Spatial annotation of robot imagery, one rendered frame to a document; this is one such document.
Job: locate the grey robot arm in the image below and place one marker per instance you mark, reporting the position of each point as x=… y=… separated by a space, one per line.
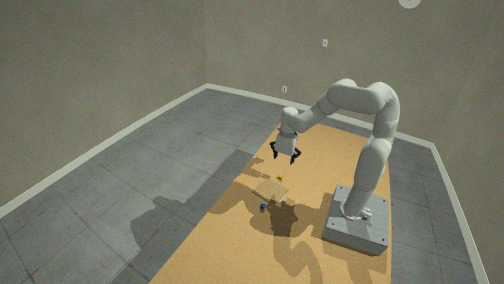
x=378 y=98

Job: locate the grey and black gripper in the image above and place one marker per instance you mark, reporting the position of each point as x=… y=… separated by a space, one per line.
x=285 y=146

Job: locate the tan textured mat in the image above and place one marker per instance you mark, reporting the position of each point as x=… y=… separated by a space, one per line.
x=270 y=191

